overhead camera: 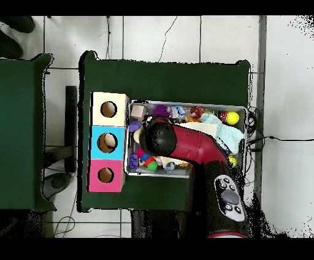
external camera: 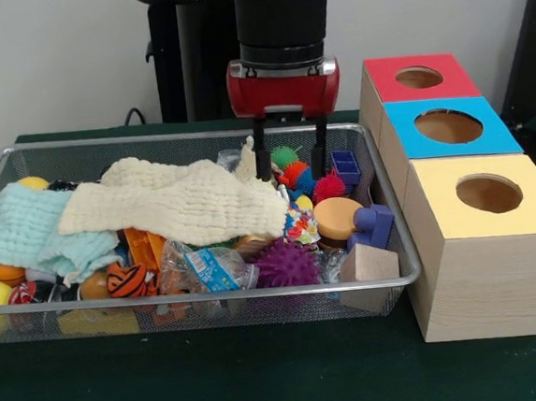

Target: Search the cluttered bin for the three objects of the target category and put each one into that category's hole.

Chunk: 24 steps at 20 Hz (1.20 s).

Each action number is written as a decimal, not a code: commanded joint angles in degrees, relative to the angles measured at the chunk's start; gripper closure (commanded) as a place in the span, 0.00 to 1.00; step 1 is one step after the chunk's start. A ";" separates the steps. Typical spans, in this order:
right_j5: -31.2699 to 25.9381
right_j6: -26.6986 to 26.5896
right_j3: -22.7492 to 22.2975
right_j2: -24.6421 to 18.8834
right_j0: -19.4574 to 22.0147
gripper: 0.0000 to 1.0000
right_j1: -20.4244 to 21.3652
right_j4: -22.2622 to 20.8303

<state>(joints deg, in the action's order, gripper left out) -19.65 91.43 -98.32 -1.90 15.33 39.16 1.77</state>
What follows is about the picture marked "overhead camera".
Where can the cream waffle cloth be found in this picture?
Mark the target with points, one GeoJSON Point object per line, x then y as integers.
{"type": "Point", "coordinates": [203, 128]}

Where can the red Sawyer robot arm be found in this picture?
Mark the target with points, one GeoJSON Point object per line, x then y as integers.
{"type": "Point", "coordinates": [193, 144]}

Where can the shallow clear mesh bin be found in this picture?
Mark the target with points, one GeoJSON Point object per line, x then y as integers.
{"type": "Point", "coordinates": [157, 173]}

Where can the wooden box with three holes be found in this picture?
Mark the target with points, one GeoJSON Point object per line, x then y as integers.
{"type": "Point", "coordinates": [117, 147]}

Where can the purple spiky ball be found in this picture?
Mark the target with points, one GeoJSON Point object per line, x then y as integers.
{"type": "Point", "coordinates": [160, 110]}

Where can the round tan wooden disc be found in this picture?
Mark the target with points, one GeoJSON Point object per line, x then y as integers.
{"type": "Point", "coordinates": [136, 135]}

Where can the purple toy block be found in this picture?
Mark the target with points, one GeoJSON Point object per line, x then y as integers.
{"type": "Point", "coordinates": [134, 126]}

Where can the plain wooden cube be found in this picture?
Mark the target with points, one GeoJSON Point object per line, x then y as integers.
{"type": "Point", "coordinates": [138, 111]}

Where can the crushed clear plastic bottle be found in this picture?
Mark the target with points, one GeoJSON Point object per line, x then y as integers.
{"type": "Point", "coordinates": [177, 111]}

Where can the orange tiger plush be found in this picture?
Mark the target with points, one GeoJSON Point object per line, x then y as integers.
{"type": "Point", "coordinates": [196, 112]}

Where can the dark green table cloth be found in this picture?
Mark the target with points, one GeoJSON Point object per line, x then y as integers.
{"type": "Point", "coordinates": [171, 81]}
{"type": "Point", "coordinates": [24, 98]}

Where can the light blue waffle cloth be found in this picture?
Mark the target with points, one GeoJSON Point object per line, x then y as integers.
{"type": "Point", "coordinates": [230, 135]}

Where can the yellow ball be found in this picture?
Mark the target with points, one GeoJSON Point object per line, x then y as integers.
{"type": "Point", "coordinates": [232, 118]}
{"type": "Point", "coordinates": [233, 160]}

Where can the grey stand foot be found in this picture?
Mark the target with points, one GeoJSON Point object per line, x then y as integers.
{"type": "Point", "coordinates": [57, 182]}

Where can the person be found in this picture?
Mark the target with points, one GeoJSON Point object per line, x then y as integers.
{"type": "Point", "coordinates": [9, 46]}

